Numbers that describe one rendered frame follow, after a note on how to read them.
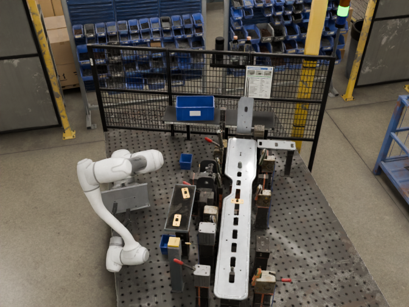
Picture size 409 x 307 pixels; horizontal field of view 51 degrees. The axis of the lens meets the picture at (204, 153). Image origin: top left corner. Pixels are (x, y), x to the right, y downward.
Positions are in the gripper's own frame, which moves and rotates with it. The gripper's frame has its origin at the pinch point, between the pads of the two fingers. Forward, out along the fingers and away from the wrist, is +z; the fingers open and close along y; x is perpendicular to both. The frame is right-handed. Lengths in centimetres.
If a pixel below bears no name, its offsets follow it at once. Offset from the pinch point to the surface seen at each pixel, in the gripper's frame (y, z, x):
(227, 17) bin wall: 123, 255, 9
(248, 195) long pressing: 39, 14, 74
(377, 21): 211, 268, 155
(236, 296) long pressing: 7, -55, 81
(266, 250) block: 23, -27, 92
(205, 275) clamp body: -2, -45, 67
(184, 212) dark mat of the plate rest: -3, -9, 51
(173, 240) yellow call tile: -13, -27, 51
